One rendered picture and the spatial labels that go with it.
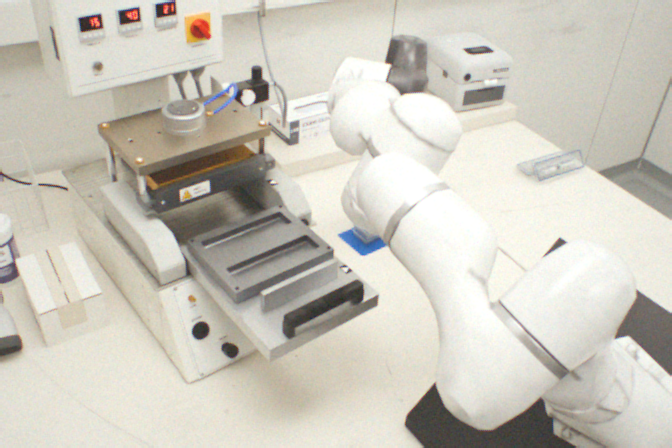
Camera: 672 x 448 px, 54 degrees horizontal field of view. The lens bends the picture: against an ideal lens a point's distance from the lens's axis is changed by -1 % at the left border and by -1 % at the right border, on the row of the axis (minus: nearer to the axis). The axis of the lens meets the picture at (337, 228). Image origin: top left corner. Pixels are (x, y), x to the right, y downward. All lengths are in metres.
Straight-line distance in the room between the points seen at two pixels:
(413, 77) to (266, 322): 0.55
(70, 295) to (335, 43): 1.14
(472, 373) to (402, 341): 0.62
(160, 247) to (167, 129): 0.23
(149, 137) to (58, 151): 0.67
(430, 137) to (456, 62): 1.18
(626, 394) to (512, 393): 0.26
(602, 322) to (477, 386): 0.15
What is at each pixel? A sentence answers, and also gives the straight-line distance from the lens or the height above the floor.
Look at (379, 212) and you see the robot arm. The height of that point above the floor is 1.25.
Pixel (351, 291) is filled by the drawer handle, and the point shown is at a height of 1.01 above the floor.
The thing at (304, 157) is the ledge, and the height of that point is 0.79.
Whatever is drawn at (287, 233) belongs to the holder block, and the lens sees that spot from 1.18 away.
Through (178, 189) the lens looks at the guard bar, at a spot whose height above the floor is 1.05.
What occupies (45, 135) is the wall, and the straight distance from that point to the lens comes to 1.87.
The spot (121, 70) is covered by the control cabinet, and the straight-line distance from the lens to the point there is 1.34.
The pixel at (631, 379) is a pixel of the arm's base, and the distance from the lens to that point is 0.99.
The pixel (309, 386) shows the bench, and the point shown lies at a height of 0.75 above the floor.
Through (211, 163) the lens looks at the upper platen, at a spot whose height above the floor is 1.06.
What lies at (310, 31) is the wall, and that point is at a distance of 2.02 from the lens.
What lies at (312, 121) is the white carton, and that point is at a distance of 1.84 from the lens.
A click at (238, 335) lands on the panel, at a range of 1.28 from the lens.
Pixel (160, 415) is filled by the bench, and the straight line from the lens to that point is 1.23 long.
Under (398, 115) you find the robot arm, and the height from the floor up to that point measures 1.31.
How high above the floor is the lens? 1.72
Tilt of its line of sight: 37 degrees down
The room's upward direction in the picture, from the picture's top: 4 degrees clockwise
